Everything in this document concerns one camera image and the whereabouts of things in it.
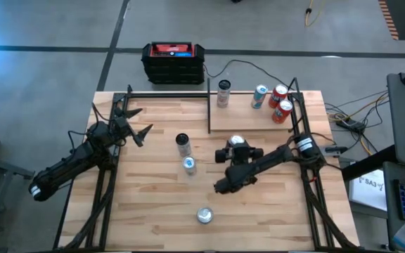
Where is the yellow floor cable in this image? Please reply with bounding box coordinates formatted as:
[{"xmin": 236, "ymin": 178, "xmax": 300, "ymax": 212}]
[{"xmin": 304, "ymin": 0, "xmax": 326, "ymax": 28}]

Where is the black desk leg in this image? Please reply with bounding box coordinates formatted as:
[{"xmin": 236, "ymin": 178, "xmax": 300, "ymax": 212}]
[{"xmin": 341, "ymin": 144, "xmax": 400, "ymax": 181}]

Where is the teal white slim can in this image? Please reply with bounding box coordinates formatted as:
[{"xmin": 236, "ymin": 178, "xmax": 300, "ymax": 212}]
[{"xmin": 251, "ymin": 84, "xmax": 269, "ymax": 110}]

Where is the silver Diet Coke can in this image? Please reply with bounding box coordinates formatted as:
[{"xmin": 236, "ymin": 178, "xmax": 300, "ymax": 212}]
[
  {"xmin": 196, "ymin": 206, "xmax": 215, "ymax": 225},
  {"xmin": 229, "ymin": 134, "xmax": 245, "ymax": 147}
]

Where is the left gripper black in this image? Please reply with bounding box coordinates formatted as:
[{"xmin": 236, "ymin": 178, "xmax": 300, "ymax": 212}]
[{"xmin": 109, "ymin": 108, "xmax": 154, "ymax": 148}]

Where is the black power strip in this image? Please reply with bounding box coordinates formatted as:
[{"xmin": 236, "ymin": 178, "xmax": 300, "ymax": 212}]
[{"xmin": 335, "ymin": 117, "xmax": 367, "ymax": 134}]

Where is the black cable bundle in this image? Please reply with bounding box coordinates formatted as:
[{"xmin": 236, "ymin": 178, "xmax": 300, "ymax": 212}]
[
  {"xmin": 302, "ymin": 174, "xmax": 360, "ymax": 251},
  {"xmin": 61, "ymin": 164, "xmax": 119, "ymax": 251}
]

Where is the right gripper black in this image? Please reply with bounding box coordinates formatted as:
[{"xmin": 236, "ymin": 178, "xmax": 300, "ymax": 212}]
[{"xmin": 215, "ymin": 137, "xmax": 264, "ymax": 166}]

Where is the dark grey desk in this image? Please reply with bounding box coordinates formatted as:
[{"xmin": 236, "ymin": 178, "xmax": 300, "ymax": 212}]
[{"xmin": 381, "ymin": 160, "xmax": 405, "ymax": 252}]

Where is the white printed paper sheet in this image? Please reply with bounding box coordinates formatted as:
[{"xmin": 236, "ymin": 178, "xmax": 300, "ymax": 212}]
[{"xmin": 348, "ymin": 169, "xmax": 388, "ymax": 212}]

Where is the red soda can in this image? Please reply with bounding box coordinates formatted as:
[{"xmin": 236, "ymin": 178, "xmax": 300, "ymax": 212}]
[
  {"xmin": 271, "ymin": 98, "xmax": 294, "ymax": 124},
  {"xmin": 268, "ymin": 83, "xmax": 289, "ymax": 109}
]

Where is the black metal shelf post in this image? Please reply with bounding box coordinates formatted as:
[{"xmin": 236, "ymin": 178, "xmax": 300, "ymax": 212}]
[{"xmin": 206, "ymin": 77, "xmax": 212, "ymax": 135}]

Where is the silver slim can blue tab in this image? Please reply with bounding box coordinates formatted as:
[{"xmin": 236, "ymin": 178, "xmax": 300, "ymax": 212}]
[{"xmin": 182, "ymin": 155, "xmax": 198, "ymax": 177}]

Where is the red black power station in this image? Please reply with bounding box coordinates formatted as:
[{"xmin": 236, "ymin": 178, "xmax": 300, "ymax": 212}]
[{"xmin": 141, "ymin": 41, "xmax": 206, "ymax": 85}]

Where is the wooden shelf board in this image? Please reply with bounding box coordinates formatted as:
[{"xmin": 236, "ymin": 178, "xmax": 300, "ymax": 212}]
[{"xmin": 209, "ymin": 91, "xmax": 294, "ymax": 132}]

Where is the tall white can black top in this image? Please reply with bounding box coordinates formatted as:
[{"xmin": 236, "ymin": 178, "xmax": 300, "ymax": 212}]
[
  {"xmin": 175, "ymin": 132, "xmax": 193, "ymax": 158},
  {"xmin": 216, "ymin": 79, "xmax": 232, "ymax": 109}
]

